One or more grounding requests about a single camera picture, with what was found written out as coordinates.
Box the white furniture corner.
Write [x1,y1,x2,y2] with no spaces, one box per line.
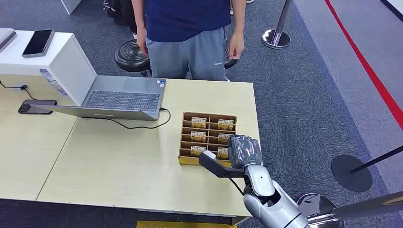
[60,0,83,15]

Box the chrome stanchion post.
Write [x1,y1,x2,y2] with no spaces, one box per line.
[262,0,293,50]

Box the black round stool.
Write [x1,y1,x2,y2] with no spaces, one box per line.
[115,39,238,74]

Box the grey open laptop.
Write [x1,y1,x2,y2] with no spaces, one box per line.
[31,75,167,122]

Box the person's left hand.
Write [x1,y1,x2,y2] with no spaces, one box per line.
[228,31,246,60]

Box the yellow floor marker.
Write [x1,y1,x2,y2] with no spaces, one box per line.
[136,220,237,228]

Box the thin black cable with plug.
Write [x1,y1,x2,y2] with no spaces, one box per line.
[0,80,37,100]

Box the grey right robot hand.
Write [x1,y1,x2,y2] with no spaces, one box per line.
[227,134,263,169]

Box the black stanchion post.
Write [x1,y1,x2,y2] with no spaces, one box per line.
[331,145,403,193]

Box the black smartphone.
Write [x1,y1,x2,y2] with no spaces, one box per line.
[18,99,58,115]

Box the brown cardboard card holder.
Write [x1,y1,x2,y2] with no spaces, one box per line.
[178,112,238,168]

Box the clear sticker label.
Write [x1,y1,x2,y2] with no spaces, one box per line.
[40,68,68,96]

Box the black laptop charger cable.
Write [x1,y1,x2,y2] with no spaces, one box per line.
[80,107,172,130]

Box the person's hand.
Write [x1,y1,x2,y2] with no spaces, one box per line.
[136,27,149,58]
[228,31,246,60]

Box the person's right hand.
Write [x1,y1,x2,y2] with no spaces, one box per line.
[136,27,149,58]

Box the person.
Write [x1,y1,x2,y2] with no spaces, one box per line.
[130,0,247,82]

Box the smartphone with grey frame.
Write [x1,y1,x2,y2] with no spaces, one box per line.
[21,28,56,58]

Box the white box cabinet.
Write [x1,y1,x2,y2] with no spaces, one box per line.
[0,29,97,107]

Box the grey closed tablet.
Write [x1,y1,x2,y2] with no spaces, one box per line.
[0,28,17,51]

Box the black wrist camera with pale box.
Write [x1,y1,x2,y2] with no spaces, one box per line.
[198,150,246,179]

